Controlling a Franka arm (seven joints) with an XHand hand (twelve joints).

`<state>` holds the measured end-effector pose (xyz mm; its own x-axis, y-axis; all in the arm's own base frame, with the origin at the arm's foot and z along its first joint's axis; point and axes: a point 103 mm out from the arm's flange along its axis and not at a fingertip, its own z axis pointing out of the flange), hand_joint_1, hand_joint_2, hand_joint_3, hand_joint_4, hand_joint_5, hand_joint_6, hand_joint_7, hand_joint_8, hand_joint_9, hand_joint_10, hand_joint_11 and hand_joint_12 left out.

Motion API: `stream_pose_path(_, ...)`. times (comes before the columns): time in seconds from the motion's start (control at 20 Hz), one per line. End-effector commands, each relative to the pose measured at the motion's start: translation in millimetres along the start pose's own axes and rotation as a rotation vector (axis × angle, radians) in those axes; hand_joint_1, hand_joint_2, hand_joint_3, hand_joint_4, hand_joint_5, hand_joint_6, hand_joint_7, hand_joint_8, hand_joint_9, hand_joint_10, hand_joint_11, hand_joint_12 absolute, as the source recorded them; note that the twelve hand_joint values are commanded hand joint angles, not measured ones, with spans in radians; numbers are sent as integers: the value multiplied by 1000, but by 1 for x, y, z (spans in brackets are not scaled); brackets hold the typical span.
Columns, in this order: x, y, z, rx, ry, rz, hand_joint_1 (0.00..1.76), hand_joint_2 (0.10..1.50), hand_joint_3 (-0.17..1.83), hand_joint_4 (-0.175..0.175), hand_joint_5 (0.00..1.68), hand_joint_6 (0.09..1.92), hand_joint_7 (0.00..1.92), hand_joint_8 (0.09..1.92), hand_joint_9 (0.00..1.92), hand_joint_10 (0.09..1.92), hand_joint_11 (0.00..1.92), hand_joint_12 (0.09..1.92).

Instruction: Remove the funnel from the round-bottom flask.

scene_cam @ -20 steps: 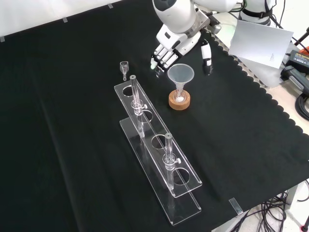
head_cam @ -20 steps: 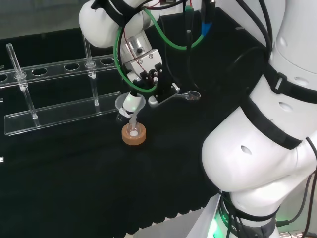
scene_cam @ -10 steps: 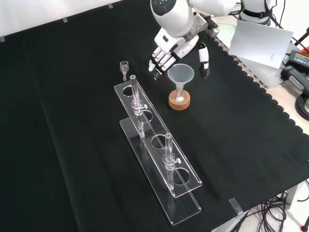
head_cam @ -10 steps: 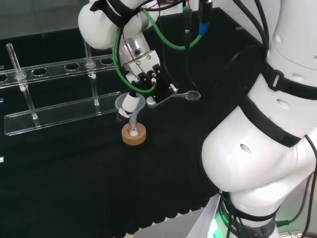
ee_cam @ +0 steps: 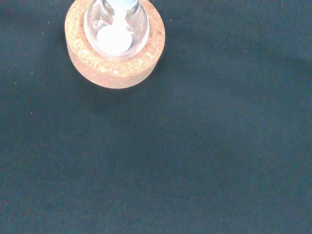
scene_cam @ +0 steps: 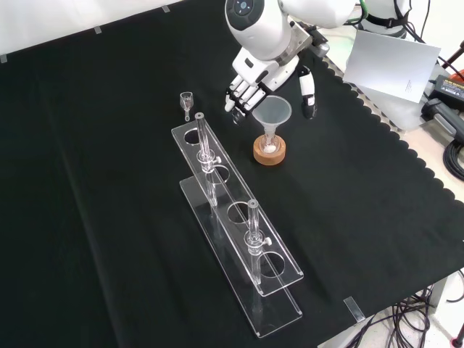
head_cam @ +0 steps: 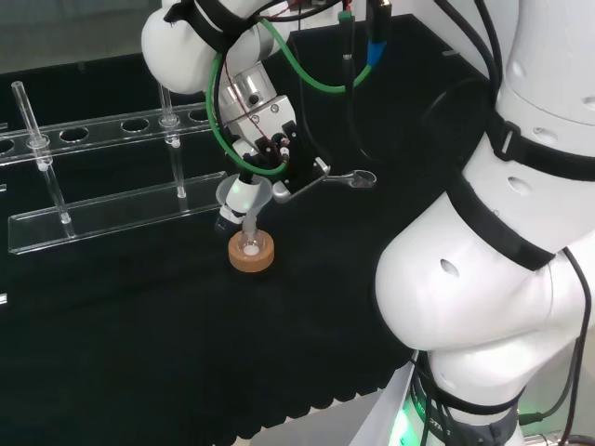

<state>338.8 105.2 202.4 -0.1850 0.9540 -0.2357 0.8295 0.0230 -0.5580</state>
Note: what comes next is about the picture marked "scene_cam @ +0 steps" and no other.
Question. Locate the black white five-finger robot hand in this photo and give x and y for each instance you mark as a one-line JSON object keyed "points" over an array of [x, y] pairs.
{"points": [[268, 76]]}

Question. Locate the clear plastic funnel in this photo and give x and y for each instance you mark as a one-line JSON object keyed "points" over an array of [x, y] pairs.
{"points": [[273, 110]]}

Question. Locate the small glass round-bottom flask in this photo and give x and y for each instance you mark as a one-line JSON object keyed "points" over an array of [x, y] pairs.
{"points": [[270, 146]]}

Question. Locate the small glass weighing funnel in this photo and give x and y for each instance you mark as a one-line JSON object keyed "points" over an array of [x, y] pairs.
{"points": [[186, 99]]}

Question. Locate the clear acrylic funnel stand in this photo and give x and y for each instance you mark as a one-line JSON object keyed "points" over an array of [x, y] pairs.
{"points": [[235, 217]]}

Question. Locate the white card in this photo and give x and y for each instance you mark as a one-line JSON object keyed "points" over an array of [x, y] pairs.
{"points": [[391, 65]]}

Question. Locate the pale base board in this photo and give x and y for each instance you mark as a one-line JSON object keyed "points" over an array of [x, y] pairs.
{"points": [[398, 112]]}

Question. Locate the black power adapter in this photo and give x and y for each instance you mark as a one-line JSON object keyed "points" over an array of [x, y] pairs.
{"points": [[451, 88]]}

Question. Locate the black tripod leg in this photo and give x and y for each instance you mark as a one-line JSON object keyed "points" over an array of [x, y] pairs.
{"points": [[453, 56]]}

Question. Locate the black bench cloth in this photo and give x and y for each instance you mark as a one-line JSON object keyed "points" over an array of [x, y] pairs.
{"points": [[108, 199]]}

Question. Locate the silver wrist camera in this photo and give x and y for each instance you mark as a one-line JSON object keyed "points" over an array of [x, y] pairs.
{"points": [[320, 47]]}

